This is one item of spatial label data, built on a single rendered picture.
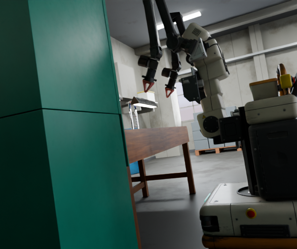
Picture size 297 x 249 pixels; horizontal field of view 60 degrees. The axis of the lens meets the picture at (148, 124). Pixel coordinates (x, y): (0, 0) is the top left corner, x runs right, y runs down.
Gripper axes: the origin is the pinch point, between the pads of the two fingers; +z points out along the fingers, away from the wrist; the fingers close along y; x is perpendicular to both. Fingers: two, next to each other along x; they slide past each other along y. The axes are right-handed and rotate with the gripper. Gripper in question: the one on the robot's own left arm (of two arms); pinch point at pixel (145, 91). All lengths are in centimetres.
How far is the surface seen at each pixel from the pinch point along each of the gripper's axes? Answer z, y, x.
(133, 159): 36.9, 24.3, 15.3
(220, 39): -197, -683, -117
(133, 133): 24.5, 18.8, 8.5
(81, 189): 35, 80, 24
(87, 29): -20, 60, -7
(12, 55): -2, 94, -4
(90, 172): 32, 74, 21
